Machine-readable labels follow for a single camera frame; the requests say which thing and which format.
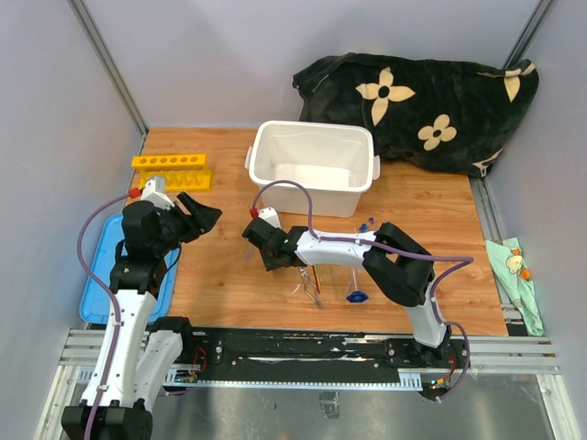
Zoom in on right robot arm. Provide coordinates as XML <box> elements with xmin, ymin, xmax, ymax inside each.
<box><xmin>242</xmin><ymin>216</ymin><xmax>451</xmax><ymax>367</ymax></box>

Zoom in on green printed cloth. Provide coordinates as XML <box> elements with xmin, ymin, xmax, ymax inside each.
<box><xmin>485</xmin><ymin>237</ymin><xmax>544</xmax><ymax>336</ymax></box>

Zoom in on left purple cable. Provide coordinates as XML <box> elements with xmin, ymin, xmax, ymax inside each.
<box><xmin>76</xmin><ymin>191</ymin><xmax>194</xmax><ymax>440</ymax></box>

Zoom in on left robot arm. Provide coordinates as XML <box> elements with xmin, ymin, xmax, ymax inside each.
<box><xmin>61</xmin><ymin>192</ymin><xmax>222</xmax><ymax>439</ymax></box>

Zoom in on graduated cylinder blue base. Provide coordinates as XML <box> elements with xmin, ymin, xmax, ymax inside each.
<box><xmin>345</xmin><ymin>268</ymin><xmax>369</xmax><ymax>303</ymax></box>

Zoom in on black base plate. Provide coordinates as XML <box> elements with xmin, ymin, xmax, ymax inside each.
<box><xmin>163</xmin><ymin>327</ymin><xmax>463</xmax><ymax>390</ymax></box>

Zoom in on clear test tube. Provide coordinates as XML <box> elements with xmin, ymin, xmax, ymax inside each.
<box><xmin>243</xmin><ymin>245</ymin><xmax>257</xmax><ymax>265</ymax></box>

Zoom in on purple cable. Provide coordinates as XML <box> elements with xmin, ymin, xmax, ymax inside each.
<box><xmin>76</xmin><ymin>191</ymin><xmax>194</xmax><ymax>440</ymax></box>
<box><xmin>252</xmin><ymin>180</ymin><xmax>474</xmax><ymax>404</ymax></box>

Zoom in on white plastic bin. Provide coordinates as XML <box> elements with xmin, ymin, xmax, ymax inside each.
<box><xmin>245</xmin><ymin>121</ymin><xmax>381</xmax><ymax>218</ymax></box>

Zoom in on blue plastic tray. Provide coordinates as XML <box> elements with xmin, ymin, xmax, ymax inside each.
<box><xmin>79</xmin><ymin>214</ymin><xmax>181</xmax><ymax>325</ymax></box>

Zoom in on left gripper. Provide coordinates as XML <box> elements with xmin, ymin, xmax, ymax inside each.
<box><xmin>153</xmin><ymin>192</ymin><xmax>222</xmax><ymax>256</ymax></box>

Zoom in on black floral blanket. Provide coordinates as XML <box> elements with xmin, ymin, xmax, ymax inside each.
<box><xmin>293</xmin><ymin>52</ymin><xmax>539</xmax><ymax>178</ymax></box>

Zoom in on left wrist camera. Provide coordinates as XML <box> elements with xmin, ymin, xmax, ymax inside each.
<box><xmin>128</xmin><ymin>176</ymin><xmax>174</xmax><ymax>210</ymax></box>

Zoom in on red yellow green spatula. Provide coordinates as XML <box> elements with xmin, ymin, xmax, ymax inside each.
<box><xmin>312</xmin><ymin>265</ymin><xmax>322</xmax><ymax>294</ymax></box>

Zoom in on metal crucible tongs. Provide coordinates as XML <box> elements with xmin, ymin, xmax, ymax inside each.
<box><xmin>297</xmin><ymin>266</ymin><xmax>322</xmax><ymax>309</ymax></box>

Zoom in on yellow test tube rack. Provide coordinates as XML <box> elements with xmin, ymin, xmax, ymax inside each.
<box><xmin>131</xmin><ymin>154</ymin><xmax>213</xmax><ymax>193</ymax></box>

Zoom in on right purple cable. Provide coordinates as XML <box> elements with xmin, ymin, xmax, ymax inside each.
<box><xmin>252</xmin><ymin>180</ymin><xmax>474</xmax><ymax>404</ymax></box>

